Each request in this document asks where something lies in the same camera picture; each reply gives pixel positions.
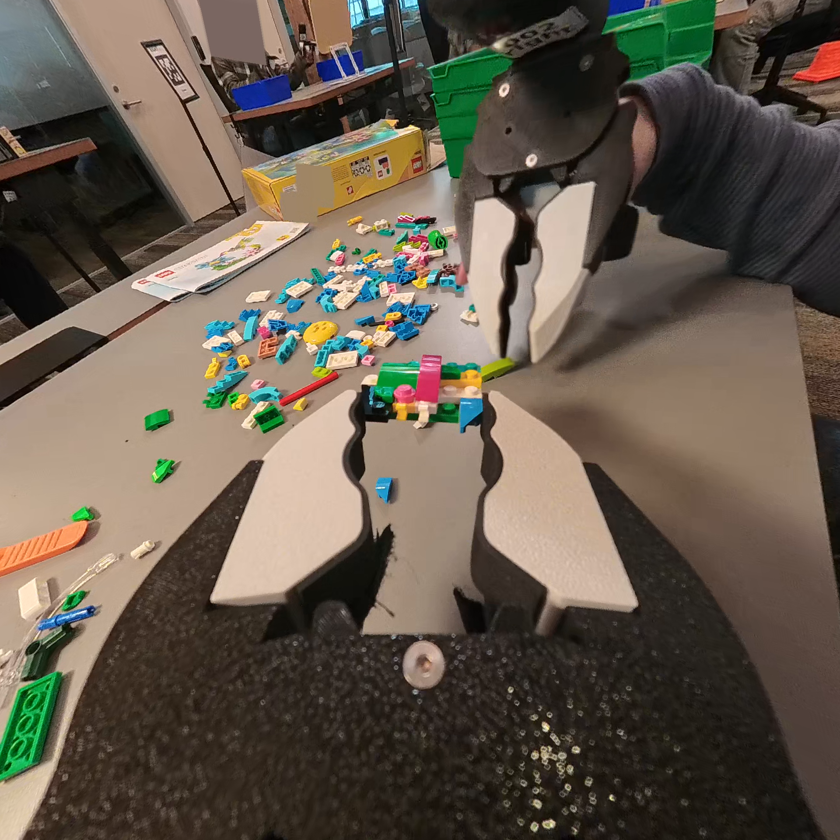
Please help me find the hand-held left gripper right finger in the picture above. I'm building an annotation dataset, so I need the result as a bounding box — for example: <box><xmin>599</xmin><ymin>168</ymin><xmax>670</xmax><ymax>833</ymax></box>
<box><xmin>471</xmin><ymin>390</ymin><xmax>640</xmax><ymax>636</ymax></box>

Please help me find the orange brick separator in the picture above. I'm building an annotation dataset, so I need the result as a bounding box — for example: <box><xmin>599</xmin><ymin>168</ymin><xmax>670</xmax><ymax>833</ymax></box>
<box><xmin>0</xmin><ymin>521</ymin><xmax>89</xmax><ymax>578</ymax></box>

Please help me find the small beige board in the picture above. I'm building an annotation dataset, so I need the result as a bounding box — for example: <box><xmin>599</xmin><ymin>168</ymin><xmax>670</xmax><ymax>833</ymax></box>
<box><xmin>308</xmin><ymin>0</ymin><xmax>353</xmax><ymax>53</ymax></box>

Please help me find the blue bar piece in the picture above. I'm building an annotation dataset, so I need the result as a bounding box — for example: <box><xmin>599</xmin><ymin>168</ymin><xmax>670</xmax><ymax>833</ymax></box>
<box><xmin>37</xmin><ymin>605</ymin><xmax>97</xmax><ymax>631</ymax></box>

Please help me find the white door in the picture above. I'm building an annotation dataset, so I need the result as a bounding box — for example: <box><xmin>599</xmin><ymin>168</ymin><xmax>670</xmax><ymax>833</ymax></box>
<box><xmin>56</xmin><ymin>0</ymin><xmax>247</xmax><ymax>221</ymax></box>

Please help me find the wooden table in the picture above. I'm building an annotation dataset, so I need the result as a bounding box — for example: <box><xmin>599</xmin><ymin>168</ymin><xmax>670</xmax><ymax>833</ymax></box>
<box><xmin>0</xmin><ymin>138</ymin><xmax>132</xmax><ymax>329</ymax></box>
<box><xmin>223</xmin><ymin>58</ymin><xmax>416</xmax><ymax>152</ymax></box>

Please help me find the large green studded plate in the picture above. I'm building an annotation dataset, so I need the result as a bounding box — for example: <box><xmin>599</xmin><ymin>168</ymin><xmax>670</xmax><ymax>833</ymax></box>
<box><xmin>0</xmin><ymin>671</ymin><xmax>63</xmax><ymax>782</ymax></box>

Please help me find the pile of toy bricks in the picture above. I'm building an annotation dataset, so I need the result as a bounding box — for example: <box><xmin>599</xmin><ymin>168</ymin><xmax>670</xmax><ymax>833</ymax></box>
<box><xmin>200</xmin><ymin>211</ymin><xmax>480</xmax><ymax>431</ymax></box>

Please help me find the red bar brick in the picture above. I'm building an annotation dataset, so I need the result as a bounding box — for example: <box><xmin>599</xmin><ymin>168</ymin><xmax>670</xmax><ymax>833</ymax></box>
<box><xmin>279</xmin><ymin>371</ymin><xmax>340</xmax><ymax>406</ymax></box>

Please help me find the plain white brick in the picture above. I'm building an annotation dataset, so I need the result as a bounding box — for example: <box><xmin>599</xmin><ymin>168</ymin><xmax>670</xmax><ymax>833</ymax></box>
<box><xmin>17</xmin><ymin>577</ymin><xmax>51</xmax><ymax>621</ymax></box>

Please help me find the blue plastic bin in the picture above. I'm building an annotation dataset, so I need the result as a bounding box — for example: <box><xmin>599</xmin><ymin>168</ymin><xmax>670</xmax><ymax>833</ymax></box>
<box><xmin>316</xmin><ymin>51</ymin><xmax>364</xmax><ymax>83</ymax></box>
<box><xmin>231</xmin><ymin>74</ymin><xmax>293</xmax><ymax>111</ymax></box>

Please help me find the yellow toy brick box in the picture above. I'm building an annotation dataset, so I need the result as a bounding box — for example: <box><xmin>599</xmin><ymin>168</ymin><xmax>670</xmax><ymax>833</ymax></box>
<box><xmin>241</xmin><ymin>125</ymin><xmax>431</xmax><ymax>221</ymax></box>

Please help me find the black desk cable flap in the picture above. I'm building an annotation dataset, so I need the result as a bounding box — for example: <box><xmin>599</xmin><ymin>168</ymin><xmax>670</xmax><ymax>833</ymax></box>
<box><xmin>0</xmin><ymin>327</ymin><xmax>109</xmax><ymax>408</ymax></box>

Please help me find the instruction booklet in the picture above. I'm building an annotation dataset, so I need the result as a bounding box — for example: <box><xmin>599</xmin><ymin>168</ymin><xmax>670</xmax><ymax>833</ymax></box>
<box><xmin>131</xmin><ymin>220</ymin><xmax>311</xmax><ymax>303</ymax></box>

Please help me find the green plastic bin stack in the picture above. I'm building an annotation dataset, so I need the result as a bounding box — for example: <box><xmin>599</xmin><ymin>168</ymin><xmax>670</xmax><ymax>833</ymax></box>
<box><xmin>427</xmin><ymin>0</ymin><xmax>718</xmax><ymax>179</ymax></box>

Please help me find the multicoloured toy brick assembly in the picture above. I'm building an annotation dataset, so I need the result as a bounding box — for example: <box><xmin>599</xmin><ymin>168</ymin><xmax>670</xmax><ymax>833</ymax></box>
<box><xmin>360</xmin><ymin>354</ymin><xmax>488</xmax><ymax>435</ymax></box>

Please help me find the dark green connector piece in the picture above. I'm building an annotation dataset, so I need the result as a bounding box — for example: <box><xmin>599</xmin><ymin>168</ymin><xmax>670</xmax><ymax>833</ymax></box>
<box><xmin>21</xmin><ymin>623</ymin><xmax>76</xmax><ymax>680</ymax></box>

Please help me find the person's right hand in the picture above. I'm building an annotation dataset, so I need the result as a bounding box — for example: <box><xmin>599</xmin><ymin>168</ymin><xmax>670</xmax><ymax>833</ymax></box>
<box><xmin>620</xmin><ymin>97</ymin><xmax>659</xmax><ymax>188</ymax></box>

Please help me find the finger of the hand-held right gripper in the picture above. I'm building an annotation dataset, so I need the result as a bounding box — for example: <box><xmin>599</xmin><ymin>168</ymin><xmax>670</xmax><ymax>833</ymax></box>
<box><xmin>470</xmin><ymin>196</ymin><xmax>534</xmax><ymax>361</ymax></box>
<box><xmin>525</xmin><ymin>180</ymin><xmax>599</xmax><ymax>366</ymax></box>

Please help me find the person's right forearm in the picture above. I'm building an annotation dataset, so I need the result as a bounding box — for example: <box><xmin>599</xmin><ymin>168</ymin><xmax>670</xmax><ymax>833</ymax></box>
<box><xmin>620</xmin><ymin>62</ymin><xmax>840</xmax><ymax>316</ymax></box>

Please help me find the grey desk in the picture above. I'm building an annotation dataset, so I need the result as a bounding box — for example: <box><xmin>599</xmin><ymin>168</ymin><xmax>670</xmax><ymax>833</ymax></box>
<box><xmin>0</xmin><ymin>164</ymin><xmax>828</xmax><ymax>840</ymax></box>

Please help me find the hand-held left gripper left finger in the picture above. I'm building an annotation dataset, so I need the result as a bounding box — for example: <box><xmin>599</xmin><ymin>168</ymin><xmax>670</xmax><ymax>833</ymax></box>
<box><xmin>209</xmin><ymin>390</ymin><xmax>376</xmax><ymax>607</ymax></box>

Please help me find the clear tube piece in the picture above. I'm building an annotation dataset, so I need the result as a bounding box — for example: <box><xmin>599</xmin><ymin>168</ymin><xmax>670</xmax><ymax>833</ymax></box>
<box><xmin>56</xmin><ymin>553</ymin><xmax>122</xmax><ymax>605</ymax></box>

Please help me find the sign stand with tag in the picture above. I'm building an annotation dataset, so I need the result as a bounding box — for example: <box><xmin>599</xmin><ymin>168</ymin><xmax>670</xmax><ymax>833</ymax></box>
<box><xmin>140</xmin><ymin>39</ymin><xmax>242</xmax><ymax>217</ymax></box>

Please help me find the orange textured cone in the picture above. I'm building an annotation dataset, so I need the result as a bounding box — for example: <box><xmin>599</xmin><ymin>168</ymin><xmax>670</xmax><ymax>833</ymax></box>
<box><xmin>793</xmin><ymin>41</ymin><xmax>840</xmax><ymax>83</ymax></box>

